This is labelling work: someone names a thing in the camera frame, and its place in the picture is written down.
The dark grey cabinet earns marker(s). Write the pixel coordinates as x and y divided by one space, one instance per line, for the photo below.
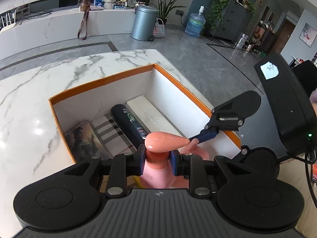
234 21

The dark green shampoo bottle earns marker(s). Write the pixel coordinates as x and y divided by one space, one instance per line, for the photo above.
129 125

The dark illustrated card box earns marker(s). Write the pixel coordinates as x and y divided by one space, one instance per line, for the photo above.
84 142

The white long rectangular case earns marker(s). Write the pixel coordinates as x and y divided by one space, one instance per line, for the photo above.
149 116

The plaid fabric case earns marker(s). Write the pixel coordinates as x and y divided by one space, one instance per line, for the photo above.
112 137

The orange cardboard box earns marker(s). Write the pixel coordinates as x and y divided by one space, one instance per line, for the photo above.
150 95

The white wifi router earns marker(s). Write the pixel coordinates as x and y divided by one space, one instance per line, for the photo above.
8 21

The yellow tape measure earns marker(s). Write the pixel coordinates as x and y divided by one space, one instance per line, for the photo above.
137 181

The pink cylinder jar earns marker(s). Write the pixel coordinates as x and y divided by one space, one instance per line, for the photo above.
195 149

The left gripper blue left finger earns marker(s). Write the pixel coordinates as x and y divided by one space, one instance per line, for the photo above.
120 168

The blue water jug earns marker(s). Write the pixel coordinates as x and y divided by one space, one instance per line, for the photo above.
196 23

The potted green floor plant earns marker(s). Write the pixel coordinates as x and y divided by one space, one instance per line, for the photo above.
166 2

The white marble tv console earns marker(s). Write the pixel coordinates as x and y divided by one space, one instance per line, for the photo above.
63 25

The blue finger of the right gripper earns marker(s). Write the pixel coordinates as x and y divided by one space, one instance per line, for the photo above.
205 135

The pink pump bottle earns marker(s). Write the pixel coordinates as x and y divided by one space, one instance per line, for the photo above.
158 173

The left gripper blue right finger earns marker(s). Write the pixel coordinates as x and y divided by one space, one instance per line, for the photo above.
194 168

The woven pastel handbag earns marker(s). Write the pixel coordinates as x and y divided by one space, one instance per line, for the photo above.
159 29

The grey metal trash bin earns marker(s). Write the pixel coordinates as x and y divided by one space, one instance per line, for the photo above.
144 23

